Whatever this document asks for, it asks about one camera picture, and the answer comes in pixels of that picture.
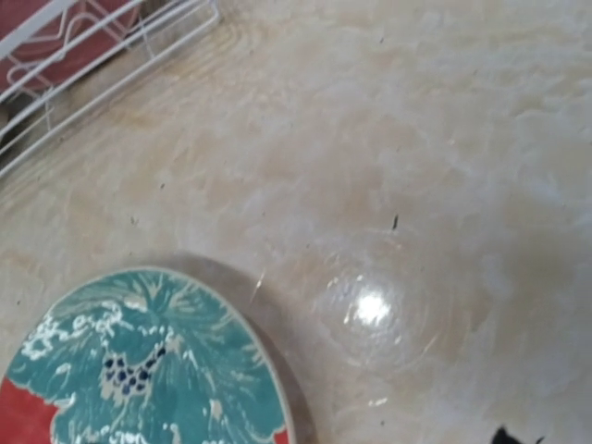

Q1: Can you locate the pink dotted scalloped plate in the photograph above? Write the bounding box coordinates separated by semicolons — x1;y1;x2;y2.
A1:
1;1;141;102

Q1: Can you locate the white wire dish rack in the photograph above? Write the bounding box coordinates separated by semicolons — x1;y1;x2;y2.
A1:
1;1;221;176

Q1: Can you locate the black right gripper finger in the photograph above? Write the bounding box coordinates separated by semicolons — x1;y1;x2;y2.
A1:
490;427;524;444

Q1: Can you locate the red teal floral plate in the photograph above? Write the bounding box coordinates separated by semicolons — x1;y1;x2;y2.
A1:
1;267;296;443

